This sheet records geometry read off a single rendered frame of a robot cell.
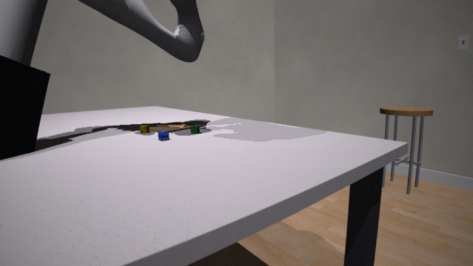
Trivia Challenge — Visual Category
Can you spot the blue die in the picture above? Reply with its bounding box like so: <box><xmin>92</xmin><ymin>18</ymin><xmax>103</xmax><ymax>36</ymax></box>
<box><xmin>158</xmin><ymin>131</ymin><xmax>169</xmax><ymax>141</ymax></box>

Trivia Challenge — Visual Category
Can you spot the green die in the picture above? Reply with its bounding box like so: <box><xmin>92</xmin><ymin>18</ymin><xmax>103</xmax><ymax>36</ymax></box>
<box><xmin>191</xmin><ymin>126</ymin><xmax>200</xmax><ymax>134</ymax></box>

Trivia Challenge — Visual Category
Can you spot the tan flat mat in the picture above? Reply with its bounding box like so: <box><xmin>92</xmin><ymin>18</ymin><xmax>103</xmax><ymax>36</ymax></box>
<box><xmin>149</xmin><ymin>122</ymin><xmax>202</xmax><ymax>132</ymax></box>

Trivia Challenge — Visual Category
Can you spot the yellow die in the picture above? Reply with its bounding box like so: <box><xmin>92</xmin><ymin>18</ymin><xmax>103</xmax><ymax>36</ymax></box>
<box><xmin>140</xmin><ymin>125</ymin><xmax>149</xmax><ymax>133</ymax></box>

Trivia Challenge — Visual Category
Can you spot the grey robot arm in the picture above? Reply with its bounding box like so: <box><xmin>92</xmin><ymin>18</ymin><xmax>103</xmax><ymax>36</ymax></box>
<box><xmin>0</xmin><ymin>0</ymin><xmax>204</xmax><ymax>66</ymax></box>

